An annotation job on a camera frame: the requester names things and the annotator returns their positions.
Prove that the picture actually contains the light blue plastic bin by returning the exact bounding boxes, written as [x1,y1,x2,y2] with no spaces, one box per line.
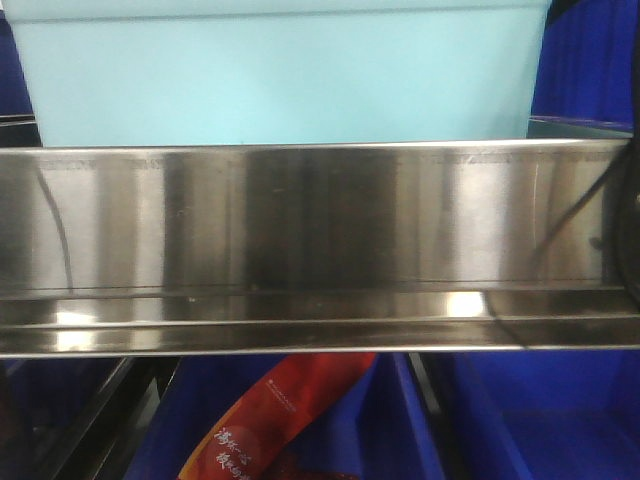
[4,1,549,146]

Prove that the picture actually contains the dark blue bin lower centre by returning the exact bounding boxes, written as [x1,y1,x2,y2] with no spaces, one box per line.
[124,353,444,479]

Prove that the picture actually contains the dark blue bin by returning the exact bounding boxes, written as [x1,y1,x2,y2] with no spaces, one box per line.
[124,353,444,479]
[531,1,639,136]
[1,14,33,116]
[408,350,639,479]

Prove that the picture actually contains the dark blue bin lower right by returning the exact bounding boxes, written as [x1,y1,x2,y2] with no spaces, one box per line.
[408,350,639,479]

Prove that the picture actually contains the dark blue bin upper right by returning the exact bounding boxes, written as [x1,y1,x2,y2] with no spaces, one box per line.
[531,1,639,136]

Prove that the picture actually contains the dark blue bin upper left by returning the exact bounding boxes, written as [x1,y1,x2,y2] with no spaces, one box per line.
[1,14,33,116]

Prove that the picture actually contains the red snack package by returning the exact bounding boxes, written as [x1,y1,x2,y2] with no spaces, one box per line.
[177,352,376,479]

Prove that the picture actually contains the stainless steel shelf rail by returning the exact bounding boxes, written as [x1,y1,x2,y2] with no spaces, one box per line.
[1,139,639,357]

